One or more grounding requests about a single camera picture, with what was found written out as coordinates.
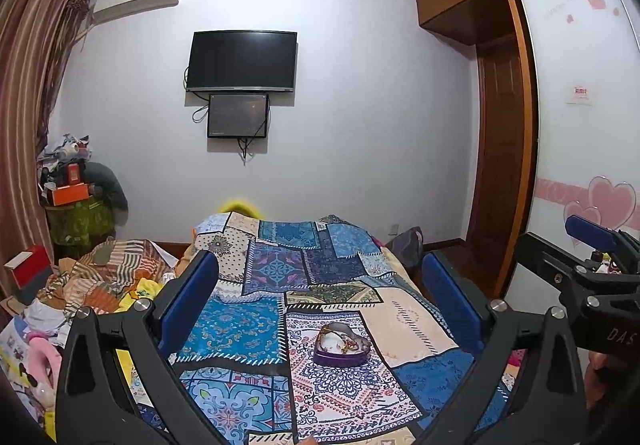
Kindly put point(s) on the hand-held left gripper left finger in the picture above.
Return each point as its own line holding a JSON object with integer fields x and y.
{"x": 190, "y": 297}

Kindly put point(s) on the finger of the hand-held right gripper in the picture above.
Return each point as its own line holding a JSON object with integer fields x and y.
{"x": 590, "y": 231}
{"x": 550, "y": 260}

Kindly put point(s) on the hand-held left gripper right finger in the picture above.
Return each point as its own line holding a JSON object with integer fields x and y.
{"x": 450, "y": 300}

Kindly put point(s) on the purple heart-shaped jewelry box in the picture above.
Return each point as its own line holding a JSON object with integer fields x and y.
{"x": 340, "y": 357}

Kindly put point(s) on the person's right hand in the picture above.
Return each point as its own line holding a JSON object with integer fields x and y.
{"x": 595, "y": 377}

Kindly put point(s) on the yellow cloth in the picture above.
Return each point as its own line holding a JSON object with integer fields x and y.
{"x": 140, "y": 295}

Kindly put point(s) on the dark backpack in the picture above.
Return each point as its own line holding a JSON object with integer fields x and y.
{"x": 405, "y": 245}

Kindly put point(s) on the pile of striped clothes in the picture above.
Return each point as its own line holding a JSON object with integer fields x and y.
{"x": 100, "y": 275}

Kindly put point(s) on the brown wooden room door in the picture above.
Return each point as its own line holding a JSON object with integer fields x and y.
{"x": 500, "y": 150}

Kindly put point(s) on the patchwork printed blanket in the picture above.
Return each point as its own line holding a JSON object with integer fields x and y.
{"x": 325, "y": 285}

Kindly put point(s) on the green printed bundle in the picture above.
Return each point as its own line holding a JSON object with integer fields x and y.
{"x": 80, "y": 225}

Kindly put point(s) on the pink plush toy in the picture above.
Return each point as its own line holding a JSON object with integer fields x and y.
{"x": 45, "y": 355}

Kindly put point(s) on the orange box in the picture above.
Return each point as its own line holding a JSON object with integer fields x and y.
{"x": 70, "y": 195}

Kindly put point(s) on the red and white box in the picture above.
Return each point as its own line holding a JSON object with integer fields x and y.
{"x": 30, "y": 270}

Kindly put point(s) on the small red box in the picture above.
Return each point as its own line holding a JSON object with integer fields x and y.
{"x": 74, "y": 173}

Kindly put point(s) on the wooden wardrobe with white door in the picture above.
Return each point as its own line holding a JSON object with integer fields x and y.
{"x": 565, "y": 50}

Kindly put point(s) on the pile of printed bags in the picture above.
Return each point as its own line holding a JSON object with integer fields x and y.
{"x": 62, "y": 150}

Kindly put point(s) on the striped brown curtain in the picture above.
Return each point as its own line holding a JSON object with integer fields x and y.
{"x": 35, "y": 75}

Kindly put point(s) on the small black wall monitor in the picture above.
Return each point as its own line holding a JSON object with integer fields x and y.
{"x": 237, "y": 115}

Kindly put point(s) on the black wall television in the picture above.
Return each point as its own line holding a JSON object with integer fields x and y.
{"x": 242, "y": 60}

